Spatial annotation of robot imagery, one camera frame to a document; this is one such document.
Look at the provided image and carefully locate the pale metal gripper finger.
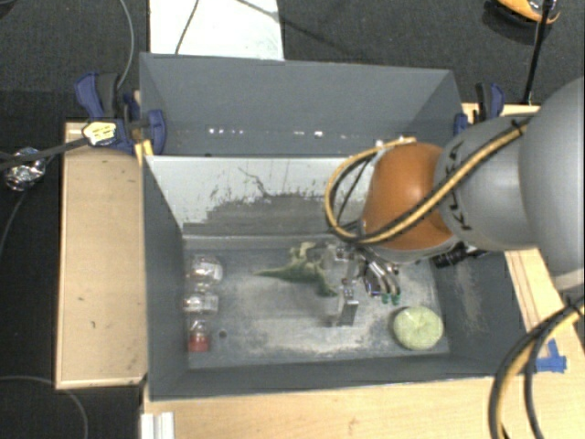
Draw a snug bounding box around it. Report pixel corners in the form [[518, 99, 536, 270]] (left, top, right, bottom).
[[329, 277, 360, 327], [326, 242, 351, 279]]

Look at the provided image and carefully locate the grey metal bin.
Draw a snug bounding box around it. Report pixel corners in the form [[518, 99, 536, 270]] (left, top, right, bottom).
[[138, 51, 527, 402]]

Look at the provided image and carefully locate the pale green round sponge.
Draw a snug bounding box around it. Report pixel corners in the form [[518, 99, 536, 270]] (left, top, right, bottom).
[[392, 305, 445, 351]]

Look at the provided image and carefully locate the black cylinder on white bracket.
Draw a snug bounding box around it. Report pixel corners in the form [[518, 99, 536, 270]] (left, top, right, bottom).
[[432, 243, 491, 269]]

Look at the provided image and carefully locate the pale wood board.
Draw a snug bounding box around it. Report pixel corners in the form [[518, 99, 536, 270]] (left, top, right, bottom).
[[54, 120, 150, 391]]

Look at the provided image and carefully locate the clear plastic bottle red cap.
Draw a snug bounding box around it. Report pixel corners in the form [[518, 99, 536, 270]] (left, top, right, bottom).
[[182, 252, 225, 354]]

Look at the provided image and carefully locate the green toy dinosaur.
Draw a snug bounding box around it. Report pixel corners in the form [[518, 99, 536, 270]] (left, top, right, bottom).
[[252, 241, 340, 298]]

